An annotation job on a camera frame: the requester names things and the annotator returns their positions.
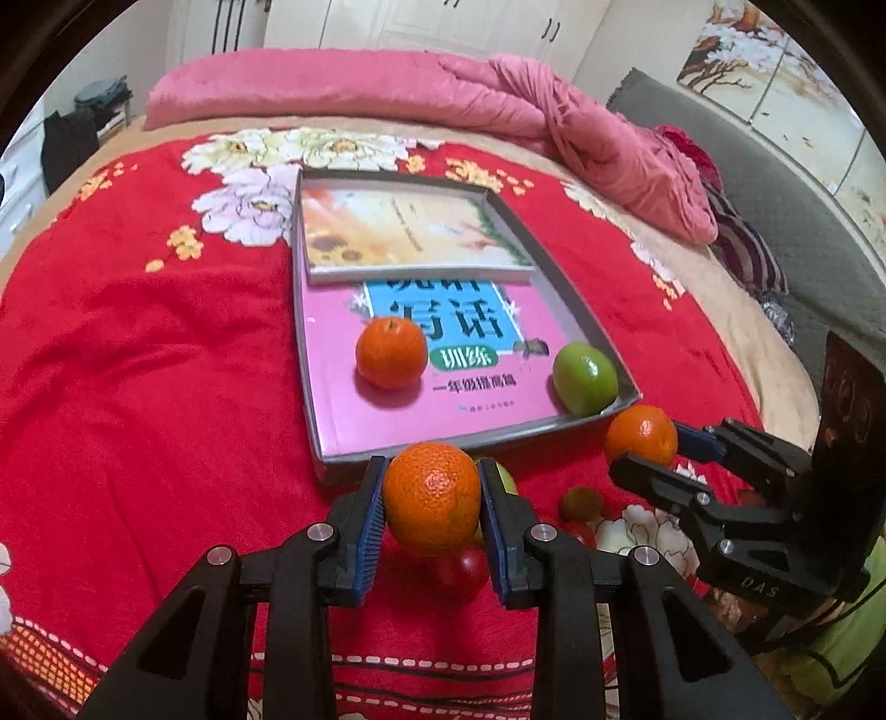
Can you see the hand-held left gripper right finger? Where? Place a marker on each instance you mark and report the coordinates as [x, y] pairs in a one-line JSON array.
[[493, 527]]

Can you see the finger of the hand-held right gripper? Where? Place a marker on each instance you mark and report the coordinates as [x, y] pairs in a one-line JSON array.
[[657, 478], [700, 442]]

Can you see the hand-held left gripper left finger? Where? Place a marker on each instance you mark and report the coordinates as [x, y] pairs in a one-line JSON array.
[[370, 527]]

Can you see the small orange mandarin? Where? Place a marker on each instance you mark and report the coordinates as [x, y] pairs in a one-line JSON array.
[[640, 433]]

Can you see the red cherry tomato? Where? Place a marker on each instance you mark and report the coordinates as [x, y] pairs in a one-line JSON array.
[[457, 571]]

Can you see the grey cardboard box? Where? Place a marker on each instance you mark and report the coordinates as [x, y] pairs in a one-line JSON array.
[[346, 462]]

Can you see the brown longan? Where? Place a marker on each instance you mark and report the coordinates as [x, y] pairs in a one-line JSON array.
[[580, 502]]

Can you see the green round fruit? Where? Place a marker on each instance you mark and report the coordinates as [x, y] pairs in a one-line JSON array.
[[509, 479], [585, 379]]

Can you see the grey patterned cloth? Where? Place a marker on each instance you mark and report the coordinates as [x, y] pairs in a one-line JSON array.
[[779, 315]]

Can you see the pink book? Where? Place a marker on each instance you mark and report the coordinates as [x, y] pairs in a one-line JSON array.
[[332, 360]]

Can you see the large orange mandarin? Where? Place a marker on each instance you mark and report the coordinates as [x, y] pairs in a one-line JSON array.
[[391, 352]]

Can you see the striped cloth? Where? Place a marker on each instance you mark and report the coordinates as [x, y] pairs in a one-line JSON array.
[[744, 242]]

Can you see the yellow-green cloth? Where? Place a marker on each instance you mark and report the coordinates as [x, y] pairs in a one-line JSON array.
[[830, 644]]

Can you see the grey padded headboard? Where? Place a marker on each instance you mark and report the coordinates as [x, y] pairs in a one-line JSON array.
[[782, 187]]

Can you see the red floral blanket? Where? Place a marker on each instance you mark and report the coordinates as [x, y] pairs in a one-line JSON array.
[[138, 381]]

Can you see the dark red cloth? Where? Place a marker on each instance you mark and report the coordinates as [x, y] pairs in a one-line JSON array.
[[682, 142]]

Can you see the yellow floral book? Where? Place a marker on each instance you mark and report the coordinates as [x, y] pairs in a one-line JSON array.
[[387, 221]]

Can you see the pink quilt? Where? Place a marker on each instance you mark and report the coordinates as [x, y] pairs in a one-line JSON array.
[[484, 90]]

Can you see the black clothing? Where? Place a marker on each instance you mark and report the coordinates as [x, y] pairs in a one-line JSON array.
[[66, 149]]

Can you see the white drawer unit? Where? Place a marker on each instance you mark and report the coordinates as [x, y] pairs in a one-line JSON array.
[[14, 187]]

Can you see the small stool with items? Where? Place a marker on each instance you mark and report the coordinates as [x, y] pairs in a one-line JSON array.
[[104, 97]]

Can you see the white wardrobe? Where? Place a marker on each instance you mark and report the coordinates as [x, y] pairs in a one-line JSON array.
[[415, 21]]

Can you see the floral wall painting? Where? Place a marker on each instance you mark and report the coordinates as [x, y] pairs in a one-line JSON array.
[[761, 55]]

